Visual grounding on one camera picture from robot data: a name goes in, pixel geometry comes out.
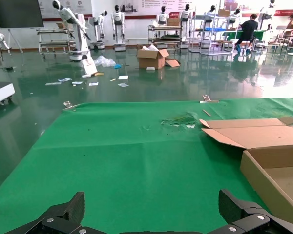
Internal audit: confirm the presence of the white and red paper bag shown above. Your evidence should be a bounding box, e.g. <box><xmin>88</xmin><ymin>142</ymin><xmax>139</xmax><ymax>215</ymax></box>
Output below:
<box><xmin>81</xmin><ymin>58</ymin><xmax>98</xmax><ymax>77</ymax></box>

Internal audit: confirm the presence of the white wheeled platform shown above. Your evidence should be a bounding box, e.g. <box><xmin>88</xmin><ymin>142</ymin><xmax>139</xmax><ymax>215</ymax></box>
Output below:
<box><xmin>0</xmin><ymin>75</ymin><xmax>16</xmax><ymax>108</ymax></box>

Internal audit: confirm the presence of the white screen stand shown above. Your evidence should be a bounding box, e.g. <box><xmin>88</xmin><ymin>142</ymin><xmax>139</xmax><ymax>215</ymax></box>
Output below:
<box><xmin>7</xmin><ymin>28</ymin><xmax>24</xmax><ymax>53</ymax></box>

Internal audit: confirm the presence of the long metal trolley rack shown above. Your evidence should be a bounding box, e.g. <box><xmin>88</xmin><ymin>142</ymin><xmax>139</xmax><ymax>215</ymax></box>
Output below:
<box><xmin>36</xmin><ymin>23</ymin><xmax>76</xmax><ymax>59</ymax></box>

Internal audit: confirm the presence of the clear plastic bag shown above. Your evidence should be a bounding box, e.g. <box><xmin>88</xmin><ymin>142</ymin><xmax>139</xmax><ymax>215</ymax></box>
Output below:
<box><xmin>94</xmin><ymin>55</ymin><xmax>117</xmax><ymax>68</ymax></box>

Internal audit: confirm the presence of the white humanoid robot black head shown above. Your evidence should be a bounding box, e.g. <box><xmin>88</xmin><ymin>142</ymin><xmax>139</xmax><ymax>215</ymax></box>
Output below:
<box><xmin>230</xmin><ymin>8</ymin><xmax>242</xmax><ymax>25</ymax></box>
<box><xmin>178</xmin><ymin>4</ymin><xmax>192</xmax><ymax>49</ymax></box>
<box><xmin>205</xmin><ymin>4</ymin><xmax>218</xmax><ymax>25</ymax></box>
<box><xmin>156</xmin><ymin>6</ymin><xmax>170</xmax><ymax>26</ymax></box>
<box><xmin>258</xmin><ymin>0</ymin><xmax>278</xmax><ymax>47</ymax></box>

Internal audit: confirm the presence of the metal trolley with shelves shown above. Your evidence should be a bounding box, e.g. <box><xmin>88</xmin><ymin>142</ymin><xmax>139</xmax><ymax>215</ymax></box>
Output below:
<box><xmin>147</xmin><ymin>24</ymin><xmax>184</xmax><ymax>51</ymax></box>

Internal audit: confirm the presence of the seated person in black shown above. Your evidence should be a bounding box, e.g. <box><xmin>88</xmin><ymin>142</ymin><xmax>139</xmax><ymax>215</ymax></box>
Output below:
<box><xmin>235</xmin><ymin>14</ymin><xmax>259</xmax><ymax>53</ymax></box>

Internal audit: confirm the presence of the open cardboard box left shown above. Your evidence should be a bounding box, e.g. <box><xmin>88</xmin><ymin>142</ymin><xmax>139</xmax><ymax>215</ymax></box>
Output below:
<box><xmin>199</xmin><ymin>117</ymin><xmax>293</xmax><ymax>226</ymax></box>

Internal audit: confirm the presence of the large open cardboard box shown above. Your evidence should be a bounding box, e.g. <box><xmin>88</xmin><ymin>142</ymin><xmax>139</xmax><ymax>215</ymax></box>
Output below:
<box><xmin>136</xmin><ymin>45</ymin><xmax>170</xmax><ymax>70</ymax></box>

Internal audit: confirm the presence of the wall information poster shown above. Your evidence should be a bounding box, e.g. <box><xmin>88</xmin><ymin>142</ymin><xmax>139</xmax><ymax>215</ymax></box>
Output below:
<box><xmin>118</xmin><ymin>0</ymin><xmax>195</xmax><ymax>16</ymax></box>

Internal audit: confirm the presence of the green covered table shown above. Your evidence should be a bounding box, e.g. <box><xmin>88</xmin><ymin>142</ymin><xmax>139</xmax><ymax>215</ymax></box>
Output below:
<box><xmin>222</xmin><ymin>29</ymin><xmax>269</xmax><ymax>42</ymax></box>

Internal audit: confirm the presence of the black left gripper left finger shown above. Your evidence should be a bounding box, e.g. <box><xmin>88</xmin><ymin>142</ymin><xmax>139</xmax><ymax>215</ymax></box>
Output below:
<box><xmin>4</xmin><ymin>192</ymin><xmax>98</xmax><ymax>234</ymax></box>

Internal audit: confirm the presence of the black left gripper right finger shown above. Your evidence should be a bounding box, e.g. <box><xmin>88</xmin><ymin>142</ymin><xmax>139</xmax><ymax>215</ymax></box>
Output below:
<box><xmin>209</xmin><ymin>189</ymin><xmax>293</xmax><ymax>234</ymax></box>

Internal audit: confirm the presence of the green table cloth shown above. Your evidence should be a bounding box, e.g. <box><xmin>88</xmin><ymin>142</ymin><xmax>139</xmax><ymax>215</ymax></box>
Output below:
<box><xmin>0</xmin><ymin>97</ymin><xmax>293</xmax><ymax>234</ymax></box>

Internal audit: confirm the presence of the bowing white humanoid robot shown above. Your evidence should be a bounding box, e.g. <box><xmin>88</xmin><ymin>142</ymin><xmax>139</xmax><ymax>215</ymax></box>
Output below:
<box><xmin>89</xmin><ymin>10</ymin><xmax>108</xmax><ymax>51</ymax></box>

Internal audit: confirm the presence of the black display screen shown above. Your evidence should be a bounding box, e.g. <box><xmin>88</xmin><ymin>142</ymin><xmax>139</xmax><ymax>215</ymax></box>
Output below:
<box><xmin>0</xmin><ymin>0</ymin><xmax>44</xmax><ymax>29</ymax></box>

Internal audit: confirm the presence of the white metal shelf frame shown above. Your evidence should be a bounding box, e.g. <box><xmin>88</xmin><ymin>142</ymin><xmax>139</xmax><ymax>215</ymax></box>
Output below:
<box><xmin>188</xmin><ymin>13</ymin><xmax>237</xmax><ymax>56</ymax></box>

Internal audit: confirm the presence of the standing white humanoid robot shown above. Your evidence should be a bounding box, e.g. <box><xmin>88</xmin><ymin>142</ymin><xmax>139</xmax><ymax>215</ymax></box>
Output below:
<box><xmin>110</xmin><ymin>4</ymin><xmax>126</xmax><ymax>52</ymax></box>

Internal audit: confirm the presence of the leaning white wheeled humanoid robot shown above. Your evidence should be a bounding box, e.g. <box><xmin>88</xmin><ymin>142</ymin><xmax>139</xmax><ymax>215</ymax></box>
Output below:
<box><xmin>52</xmin><ymin>0</ymin><xmax>91</xmax><ymax>61</ymax></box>

